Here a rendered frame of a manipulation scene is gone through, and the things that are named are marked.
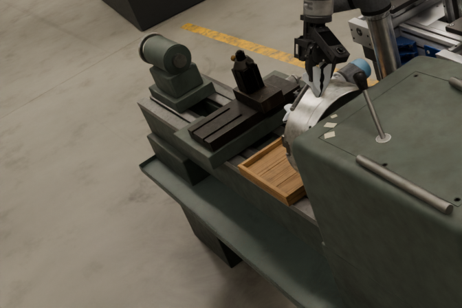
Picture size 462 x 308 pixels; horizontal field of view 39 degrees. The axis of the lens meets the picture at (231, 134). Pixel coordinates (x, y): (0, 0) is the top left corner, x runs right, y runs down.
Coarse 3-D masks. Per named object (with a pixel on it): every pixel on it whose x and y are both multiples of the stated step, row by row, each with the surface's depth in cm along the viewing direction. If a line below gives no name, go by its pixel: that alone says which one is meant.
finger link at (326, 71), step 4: (320, 64) 171; (324, 64) 169; (328, 64) 168; (320, 68) 169; (324, 68) 168; (328, 68) 168; (324, 72) 168; (328, 72) 169; (320, 76) 171; (324, 76) 169; (328, 76) 169; (320, 80) 170; (324, 80) 169; (328, 80) 170; (320, 84) 170; (324, 84) 169; (328, 84) 170; (320, 88) 170; (324, 88) 170; (320, 96) 171
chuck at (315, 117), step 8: (344, 88) 185; (352, 88) 184; (328, 96) 183; (336, 96) 181; (344, 96) 182; (352, 96) 183; (320, 104) 182; (328, 104) 180; (336, 104) 181; (320, 112) 180; (328, 112) 180; (312, 120) 181; (320, 120) 180
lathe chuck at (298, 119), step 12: (336, 84) 188; (348, 84) 189; (312, 96) 186; (324, 96) 184; (300, 108) 187; (312, 108) 183; (288, 120) 189; (300, 120) 185; (288, 132) 189; (300, 132) 184; (288, 156) 192
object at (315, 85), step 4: (316, 68) 166; (316, 72) 167; (320, 72) 168; (304, 76) 172; (308, 76) 170; (316, 76) 167; (304, 80) 172; (308, 80) 170; (316, 80) 168; (308, 84) 171; (312, 84) 168; (316, 84) 168; (312, 88) 169; (316, 88) 168; (316, 92) 169; (320, 92) 170; (316, 96) 171
